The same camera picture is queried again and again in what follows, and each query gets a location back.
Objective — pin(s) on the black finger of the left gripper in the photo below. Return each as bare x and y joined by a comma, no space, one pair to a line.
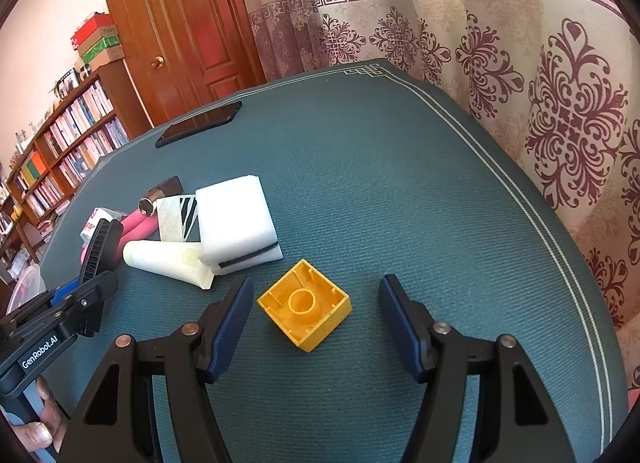
81,311

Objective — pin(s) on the clear plastic bowl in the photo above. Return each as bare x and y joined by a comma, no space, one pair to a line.
28,286

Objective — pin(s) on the black white brush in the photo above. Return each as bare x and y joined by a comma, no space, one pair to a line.
175,260

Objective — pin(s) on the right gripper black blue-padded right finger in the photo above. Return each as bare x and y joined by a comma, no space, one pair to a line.
516,420

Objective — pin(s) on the person's left hand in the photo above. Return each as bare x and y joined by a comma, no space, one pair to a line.
49,431

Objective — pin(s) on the black smartphone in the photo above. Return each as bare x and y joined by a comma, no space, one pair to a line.
200,123

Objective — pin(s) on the white wrapped packet red print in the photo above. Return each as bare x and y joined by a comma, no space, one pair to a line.
92,223

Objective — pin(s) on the white striped wedge block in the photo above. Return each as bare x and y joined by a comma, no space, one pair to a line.
176,217

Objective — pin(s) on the patterned curtain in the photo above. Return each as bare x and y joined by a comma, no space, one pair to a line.
555,82

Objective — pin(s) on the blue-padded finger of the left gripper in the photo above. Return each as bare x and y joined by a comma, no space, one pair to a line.
65,289

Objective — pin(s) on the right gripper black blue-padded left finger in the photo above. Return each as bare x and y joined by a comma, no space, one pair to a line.
115,419

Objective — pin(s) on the wooden bookshelf with books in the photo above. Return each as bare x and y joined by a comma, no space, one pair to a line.
99,116

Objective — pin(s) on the brown wooden door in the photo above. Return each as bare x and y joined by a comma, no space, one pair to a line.
183,54

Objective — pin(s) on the stack of boxes on shelf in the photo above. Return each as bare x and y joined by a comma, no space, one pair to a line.
96,42

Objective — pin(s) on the brown lipstick tube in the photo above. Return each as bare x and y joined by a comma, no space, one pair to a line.
167,188

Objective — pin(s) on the teal table mat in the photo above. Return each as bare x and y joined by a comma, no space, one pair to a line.
368,172

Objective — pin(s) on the white foam sponge block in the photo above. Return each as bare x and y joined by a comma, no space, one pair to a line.
236,228

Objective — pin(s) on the yellow toy brick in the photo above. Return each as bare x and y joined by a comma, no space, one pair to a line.
305,305

